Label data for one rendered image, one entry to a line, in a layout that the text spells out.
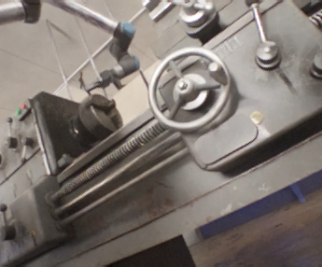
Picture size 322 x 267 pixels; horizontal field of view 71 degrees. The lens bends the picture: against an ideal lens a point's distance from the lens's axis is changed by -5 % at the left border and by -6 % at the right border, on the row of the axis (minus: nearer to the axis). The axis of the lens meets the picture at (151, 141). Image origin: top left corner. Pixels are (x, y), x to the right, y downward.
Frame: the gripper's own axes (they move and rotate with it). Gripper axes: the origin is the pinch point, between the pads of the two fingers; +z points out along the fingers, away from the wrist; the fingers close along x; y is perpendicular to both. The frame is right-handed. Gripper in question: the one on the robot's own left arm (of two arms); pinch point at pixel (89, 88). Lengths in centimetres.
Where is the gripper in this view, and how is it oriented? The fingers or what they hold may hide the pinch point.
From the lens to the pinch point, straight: 138.2
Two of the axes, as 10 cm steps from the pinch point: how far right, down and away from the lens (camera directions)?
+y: -5.7, -8.2, 0.3
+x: 2.6, -2.1, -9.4
